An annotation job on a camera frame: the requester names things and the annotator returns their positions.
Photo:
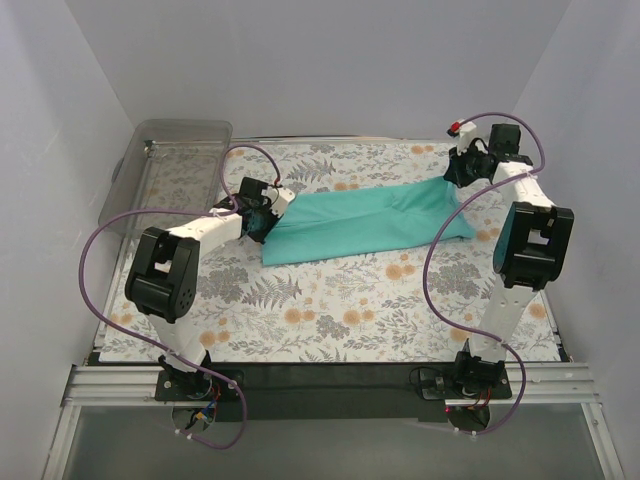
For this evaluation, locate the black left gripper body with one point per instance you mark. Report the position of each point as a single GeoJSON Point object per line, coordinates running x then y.
{"type": "Point", "coordinates": [261, 227]}

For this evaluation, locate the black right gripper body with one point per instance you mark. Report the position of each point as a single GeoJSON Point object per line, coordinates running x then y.
{"type": "Point", "coordinates": [455, 173]}

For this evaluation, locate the teal t shirt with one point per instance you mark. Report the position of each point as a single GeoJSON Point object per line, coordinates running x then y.
{"type": "Point", "coordinates": [328, 225]}

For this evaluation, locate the clear plastic bin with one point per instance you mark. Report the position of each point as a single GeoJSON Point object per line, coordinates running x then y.
{"type": "Point", "coordinates": [169, 164]}

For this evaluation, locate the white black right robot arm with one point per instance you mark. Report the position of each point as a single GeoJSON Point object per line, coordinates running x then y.
{"type": "Point", "coordinates": [529, 252]}

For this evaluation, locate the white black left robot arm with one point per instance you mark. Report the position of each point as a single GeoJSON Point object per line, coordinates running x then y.
{"type": "Point", "coordinates": [162, 280]}

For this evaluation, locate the floral patterned table mat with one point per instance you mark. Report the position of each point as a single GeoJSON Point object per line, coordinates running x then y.
{"type": "Point", "coordinates": [403, 305]}

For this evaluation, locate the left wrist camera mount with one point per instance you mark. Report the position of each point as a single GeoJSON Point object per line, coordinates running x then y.
{"type": "Point", "coordinates": [280, 199]}

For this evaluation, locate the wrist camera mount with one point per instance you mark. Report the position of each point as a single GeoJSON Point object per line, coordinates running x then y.
{"type": "Point", "coordinates": [280, 199]}
{"type": "Point", "coordinates": [465, 133]}

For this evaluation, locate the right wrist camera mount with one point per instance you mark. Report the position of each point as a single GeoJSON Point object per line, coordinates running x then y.
{"type": "Point", "coordinates": [465, 133]}

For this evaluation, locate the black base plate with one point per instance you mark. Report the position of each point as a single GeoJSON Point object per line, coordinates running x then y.
{"type": "Point", "coordinates": [305, 391]}

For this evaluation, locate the aluminium frame rail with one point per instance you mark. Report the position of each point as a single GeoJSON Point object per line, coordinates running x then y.
{"type": "Point", "coordinates": [333, 421]}

